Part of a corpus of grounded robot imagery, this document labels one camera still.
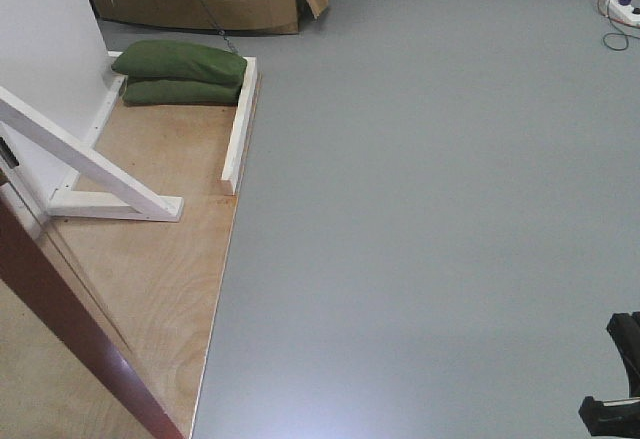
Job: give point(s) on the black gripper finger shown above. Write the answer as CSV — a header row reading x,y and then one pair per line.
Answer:
x,y
617,418
624,331

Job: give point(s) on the brown wooden door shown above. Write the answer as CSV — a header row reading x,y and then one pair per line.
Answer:
x,y
64,371

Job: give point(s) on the white power strip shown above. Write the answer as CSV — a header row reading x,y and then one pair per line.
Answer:
x,y
626,15

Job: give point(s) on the plywood base board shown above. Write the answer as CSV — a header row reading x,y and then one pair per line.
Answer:
x,y
158,283

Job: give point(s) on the flattened brown cardboard box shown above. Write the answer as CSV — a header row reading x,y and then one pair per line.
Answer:
x,y
242,16

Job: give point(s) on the metal turnbuckle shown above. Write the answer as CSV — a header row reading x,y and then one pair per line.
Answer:
x,y
229,44

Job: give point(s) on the green sandbag lower far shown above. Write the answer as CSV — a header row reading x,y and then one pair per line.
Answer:
x,y
139,92

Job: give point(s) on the green sandbag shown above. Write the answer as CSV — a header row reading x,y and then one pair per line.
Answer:
x,y
139,92
169,59

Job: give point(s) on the green sandbag top far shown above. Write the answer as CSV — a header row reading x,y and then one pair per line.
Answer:
x,y
169,59

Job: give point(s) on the white wooden edge rail far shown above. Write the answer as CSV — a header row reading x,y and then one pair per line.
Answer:
x,y
233,164

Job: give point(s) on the white wall panel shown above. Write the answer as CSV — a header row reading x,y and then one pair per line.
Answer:
x,y
54,58

